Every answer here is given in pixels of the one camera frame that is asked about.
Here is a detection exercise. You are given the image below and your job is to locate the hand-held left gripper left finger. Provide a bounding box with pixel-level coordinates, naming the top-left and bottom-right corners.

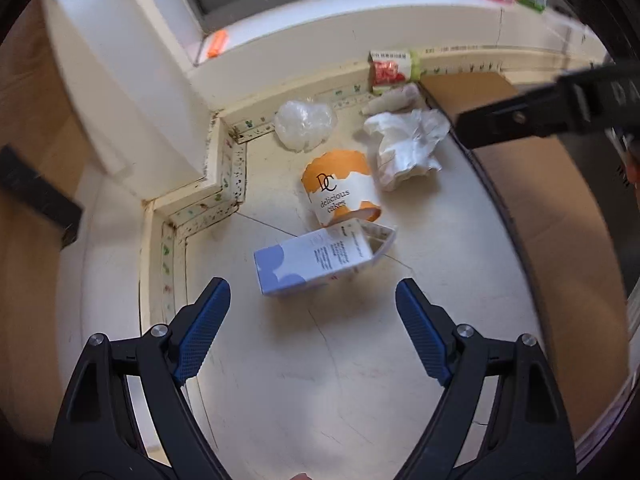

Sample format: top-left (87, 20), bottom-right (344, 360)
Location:
top-left (50, 276), bottom-right (232, 480)

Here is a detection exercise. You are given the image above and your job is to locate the brown cardboard sheet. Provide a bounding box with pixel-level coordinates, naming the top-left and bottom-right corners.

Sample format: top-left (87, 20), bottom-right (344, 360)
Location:
top-left (420, 72), bottom-right (631, 441)

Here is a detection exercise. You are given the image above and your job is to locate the blue and white carton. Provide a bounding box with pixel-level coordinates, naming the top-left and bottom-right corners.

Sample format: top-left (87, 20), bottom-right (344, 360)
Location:
top-left (253, 218), bottom-right (398, 297)

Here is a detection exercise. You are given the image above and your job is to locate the orange and white paper cup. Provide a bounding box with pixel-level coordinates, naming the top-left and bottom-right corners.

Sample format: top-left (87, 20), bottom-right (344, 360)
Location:
top-left (301, 151), bottom-right (383, 228)

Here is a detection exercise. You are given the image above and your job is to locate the orange plastic clip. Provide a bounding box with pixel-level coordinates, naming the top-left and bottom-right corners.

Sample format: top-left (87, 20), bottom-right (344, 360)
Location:
top-left (205, 30), bottom-right (230, 58)

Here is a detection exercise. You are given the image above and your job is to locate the wooden cutting board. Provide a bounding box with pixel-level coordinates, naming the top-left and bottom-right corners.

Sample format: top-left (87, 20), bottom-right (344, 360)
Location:
top-left (0, 0), bottom-right (96, 451)

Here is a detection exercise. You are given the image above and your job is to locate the crumpled clear plastic wrap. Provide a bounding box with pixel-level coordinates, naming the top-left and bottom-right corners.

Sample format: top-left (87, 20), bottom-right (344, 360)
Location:
top-left (273, 100), bottom-right (337, 153)

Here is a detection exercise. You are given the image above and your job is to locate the black cutting board stand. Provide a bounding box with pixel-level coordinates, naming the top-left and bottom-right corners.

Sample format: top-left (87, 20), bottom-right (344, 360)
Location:
top-left (0, 144), bottom-right (83, 248)

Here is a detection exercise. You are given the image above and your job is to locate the crumpled white tissue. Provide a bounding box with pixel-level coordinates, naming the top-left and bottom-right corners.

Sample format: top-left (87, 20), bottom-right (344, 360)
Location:
top-left (363, 108), bottom-right (451, 192)

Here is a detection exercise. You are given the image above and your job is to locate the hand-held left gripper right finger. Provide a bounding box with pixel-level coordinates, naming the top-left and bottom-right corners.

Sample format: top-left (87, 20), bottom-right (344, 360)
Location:
top-left (392, 277), bottom-right (578, 480)

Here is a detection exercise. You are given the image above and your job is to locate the small red and green carton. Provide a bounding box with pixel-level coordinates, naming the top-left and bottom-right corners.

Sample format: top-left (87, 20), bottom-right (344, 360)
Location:
top-left (369, 50), bottom-right (426, 95)

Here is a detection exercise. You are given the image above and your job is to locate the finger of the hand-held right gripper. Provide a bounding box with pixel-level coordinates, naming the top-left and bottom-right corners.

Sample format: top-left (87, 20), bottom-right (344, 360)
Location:
top-left (456, 74), bottom-right (592, 150)

